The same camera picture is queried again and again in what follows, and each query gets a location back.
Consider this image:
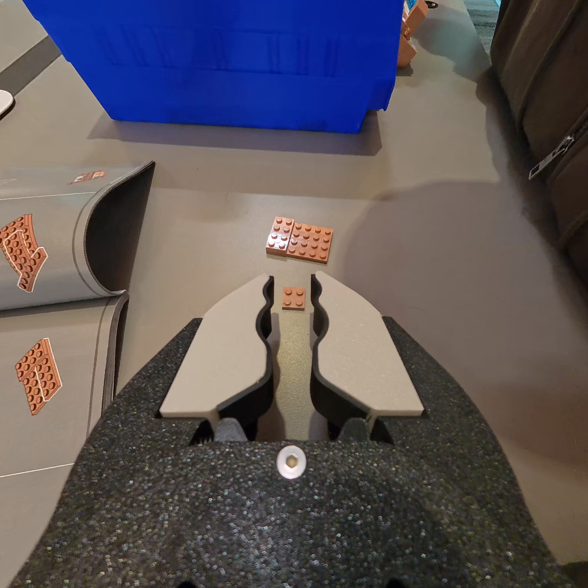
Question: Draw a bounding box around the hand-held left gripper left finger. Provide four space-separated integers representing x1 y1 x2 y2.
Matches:
158 274 280 438

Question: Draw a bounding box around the dark fabric bag with zipper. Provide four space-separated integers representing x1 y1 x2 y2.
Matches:
489 0 588 290

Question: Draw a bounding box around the grey lego instruction booklet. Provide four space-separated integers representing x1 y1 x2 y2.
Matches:
0 161 156 478

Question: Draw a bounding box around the large brown square lego plate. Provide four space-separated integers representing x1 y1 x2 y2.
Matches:
287 222 334 265

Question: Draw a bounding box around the orange box behind bin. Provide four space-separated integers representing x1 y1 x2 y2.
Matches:
397 0 429 68

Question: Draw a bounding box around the blue plastic bin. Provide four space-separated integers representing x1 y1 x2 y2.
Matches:
22 0 405 135

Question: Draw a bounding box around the dark brown lego plate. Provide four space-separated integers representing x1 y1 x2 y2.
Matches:
266 216 296 254

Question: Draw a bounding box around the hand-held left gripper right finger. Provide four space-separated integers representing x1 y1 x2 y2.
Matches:
310 270 425 428

